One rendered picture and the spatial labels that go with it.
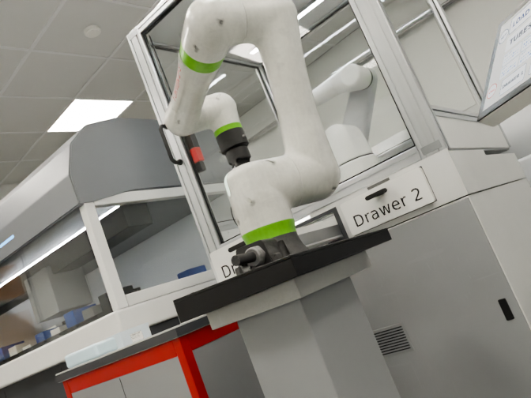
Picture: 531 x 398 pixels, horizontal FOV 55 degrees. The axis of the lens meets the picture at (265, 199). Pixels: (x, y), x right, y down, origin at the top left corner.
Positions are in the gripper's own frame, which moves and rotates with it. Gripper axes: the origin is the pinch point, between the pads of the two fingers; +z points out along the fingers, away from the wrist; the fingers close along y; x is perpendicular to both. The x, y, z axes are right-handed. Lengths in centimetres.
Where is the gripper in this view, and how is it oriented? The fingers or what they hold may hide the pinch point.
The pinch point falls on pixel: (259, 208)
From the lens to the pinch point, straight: 159.2
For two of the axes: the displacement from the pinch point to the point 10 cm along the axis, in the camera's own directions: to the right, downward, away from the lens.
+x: 7.3, -3.9, -5.6
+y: -5.7, 0.9, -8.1
